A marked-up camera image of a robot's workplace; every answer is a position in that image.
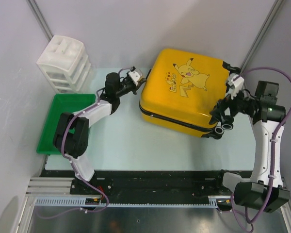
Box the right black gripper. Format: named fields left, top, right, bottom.
left=209, top=84, right=258, bottom=122

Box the yellow Pikachu hard-shell suitcase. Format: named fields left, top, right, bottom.
left=139, top=49, right=234, bottom=139

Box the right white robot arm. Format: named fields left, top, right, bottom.
left=210, top=81, right=290, bottom=213

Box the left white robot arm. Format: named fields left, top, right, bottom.
left=53, top=67, right=146, bottom=194

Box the white plastic drawer organizer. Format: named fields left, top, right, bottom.
left=36, top=35, right=91, bottom=93

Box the green plastic tray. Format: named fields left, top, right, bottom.
left=36, top=94, right=96, bottom=155

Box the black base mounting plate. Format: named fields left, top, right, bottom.
left=40, top=169, right=275, bottom=207

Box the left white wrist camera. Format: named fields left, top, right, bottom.
left=128, top=69, right=143, bottom=86

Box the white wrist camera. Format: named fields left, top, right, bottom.
left=226, top=73, right=244, bottom=99
left=128, top=69, right=143, bottom=86

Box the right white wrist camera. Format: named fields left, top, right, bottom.
left=226, top=73, right=244, bottom=99

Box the aluminium frame rail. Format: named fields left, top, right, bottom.
left=26, top=178, right=232, bottom=211

